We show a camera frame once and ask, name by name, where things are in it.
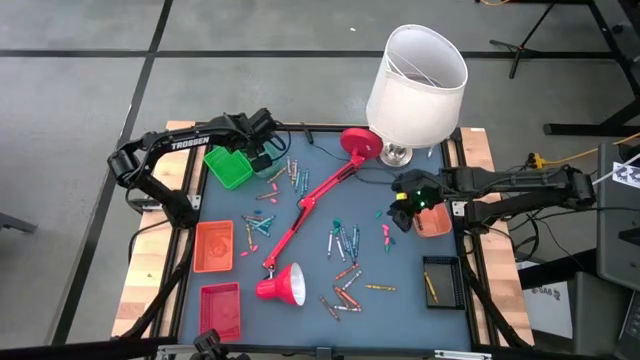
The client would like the black tripod stand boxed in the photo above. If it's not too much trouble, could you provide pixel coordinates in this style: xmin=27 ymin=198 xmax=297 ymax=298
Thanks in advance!
xmin=488 ymin=0 xmax=624 ymax=80

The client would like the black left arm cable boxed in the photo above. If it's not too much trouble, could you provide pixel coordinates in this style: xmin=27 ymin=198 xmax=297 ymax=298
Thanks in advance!
xmin=269 ymin=130 xmax=292 ymax=164

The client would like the wooden side board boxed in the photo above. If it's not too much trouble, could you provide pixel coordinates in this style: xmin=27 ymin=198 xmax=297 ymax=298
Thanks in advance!
xmin=457 ymin=126 xmax=535 ymax=347
xmin=110 ymin=119 xmax=209 ymax=339

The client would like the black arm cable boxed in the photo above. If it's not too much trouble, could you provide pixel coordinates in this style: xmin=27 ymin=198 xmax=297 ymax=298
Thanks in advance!
xmin=349 ymin=166 xmax=399 ymax=186
xmin=269 ymin=130 xmax=292 ymax=164

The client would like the green plastic basket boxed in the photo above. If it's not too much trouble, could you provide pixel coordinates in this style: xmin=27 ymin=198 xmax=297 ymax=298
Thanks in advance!
xmin=202 ymin=144 xmax=255 ymax=191

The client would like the grey cabinet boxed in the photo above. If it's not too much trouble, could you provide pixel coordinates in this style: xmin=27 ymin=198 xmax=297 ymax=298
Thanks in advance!
xmin=596 ymin=143 xmax=640 ymax=292

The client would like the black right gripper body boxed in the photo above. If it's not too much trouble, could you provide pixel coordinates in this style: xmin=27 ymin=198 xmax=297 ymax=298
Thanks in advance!
xmin=391 ymin=168 xmax=445 ymax=217

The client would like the black beam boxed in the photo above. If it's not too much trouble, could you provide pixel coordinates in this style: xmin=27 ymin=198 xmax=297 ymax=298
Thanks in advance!
xmin=0 ymin=336 xmax=179 ymax=360

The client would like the white shade silver table lamp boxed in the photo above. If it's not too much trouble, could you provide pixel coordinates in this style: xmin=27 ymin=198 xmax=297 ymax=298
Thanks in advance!
xmin=365 ymin=23 xmax=470 ymax=168

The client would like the silver metal bracket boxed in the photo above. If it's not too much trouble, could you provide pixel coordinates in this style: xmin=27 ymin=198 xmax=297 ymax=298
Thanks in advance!
xmin=433 ymin=349 xmax=494 ymax=360

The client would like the black white marker tag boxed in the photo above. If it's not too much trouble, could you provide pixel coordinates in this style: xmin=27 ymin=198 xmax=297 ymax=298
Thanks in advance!
xmin=611 ymin=160 xmax=640 ymax=190

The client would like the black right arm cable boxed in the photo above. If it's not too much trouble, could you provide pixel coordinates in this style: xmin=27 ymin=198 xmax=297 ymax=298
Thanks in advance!
xmin=349 ymin=166 xmax=399 ymax=186

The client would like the yellow extension cord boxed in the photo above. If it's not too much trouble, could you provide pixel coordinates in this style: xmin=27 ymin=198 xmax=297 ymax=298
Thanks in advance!
xmin=527 ymin=131 xmax=640 ymax=170

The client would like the red plastic basket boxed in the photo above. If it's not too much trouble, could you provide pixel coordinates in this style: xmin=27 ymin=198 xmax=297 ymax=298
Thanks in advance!
xmin=198 ymin=281 xmax=242 ymax=344

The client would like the black chair base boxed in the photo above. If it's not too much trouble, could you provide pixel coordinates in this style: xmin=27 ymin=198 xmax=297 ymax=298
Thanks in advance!
xmin=0 ymin=211 xmax=39 ymax=235

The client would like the white cable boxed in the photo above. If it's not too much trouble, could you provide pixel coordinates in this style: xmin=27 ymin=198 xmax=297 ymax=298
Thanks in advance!
xmin=592 ymin=152 xmax=640 ymax=187

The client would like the black desk leg frame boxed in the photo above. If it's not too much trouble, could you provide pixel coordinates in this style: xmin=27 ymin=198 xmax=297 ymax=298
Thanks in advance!
xmin=543 ymin=0 xmax=640 ymax=137

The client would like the black lamp cord with switch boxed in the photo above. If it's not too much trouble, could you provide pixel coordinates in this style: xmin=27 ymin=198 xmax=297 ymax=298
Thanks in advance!
xmin=301 ymin=122 xmax=352 ymax=163

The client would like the orange plastic basket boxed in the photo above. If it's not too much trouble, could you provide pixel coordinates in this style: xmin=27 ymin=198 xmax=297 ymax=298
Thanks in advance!
xmin=192 ymin=219 xmax=235 ymax=274

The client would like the dark laptop keyboard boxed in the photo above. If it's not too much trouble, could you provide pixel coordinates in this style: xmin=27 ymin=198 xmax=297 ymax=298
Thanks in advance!
xmin=617 ymin=291 xmax=640 ymax=360

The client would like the black plastic basket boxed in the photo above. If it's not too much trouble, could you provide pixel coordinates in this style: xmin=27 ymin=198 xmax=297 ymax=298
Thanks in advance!
xmin=422 ymin=255 xmax=467 ymax=311

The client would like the teal plastic basket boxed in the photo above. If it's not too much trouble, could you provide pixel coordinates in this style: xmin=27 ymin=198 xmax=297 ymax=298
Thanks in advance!
xmin=242 ymin=141 xmax=287 ymax=180

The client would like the dark grey box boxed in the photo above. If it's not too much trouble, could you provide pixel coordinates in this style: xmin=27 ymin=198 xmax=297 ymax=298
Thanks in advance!
xmin=571 ymin=271 xmax=634 ymax=357

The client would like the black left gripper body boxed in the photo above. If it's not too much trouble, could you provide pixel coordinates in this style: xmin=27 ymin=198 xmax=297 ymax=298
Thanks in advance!
xmin=233 ymin=106 xmax=287 ymax=155

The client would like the red desk lamp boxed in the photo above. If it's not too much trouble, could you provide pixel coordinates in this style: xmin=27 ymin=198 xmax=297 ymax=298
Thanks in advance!
xmin=254 ymin=127 xmax=385 ymax=307

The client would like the orange cardboard tray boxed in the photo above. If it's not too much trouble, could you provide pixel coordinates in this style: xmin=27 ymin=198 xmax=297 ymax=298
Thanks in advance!
xmin=410 ymin=201 xmax=454 ymax=239

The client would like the light grey box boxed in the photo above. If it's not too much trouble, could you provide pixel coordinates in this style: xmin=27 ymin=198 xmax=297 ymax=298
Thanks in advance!
xmin=518 ymin=279 xmax=575 ymax=341

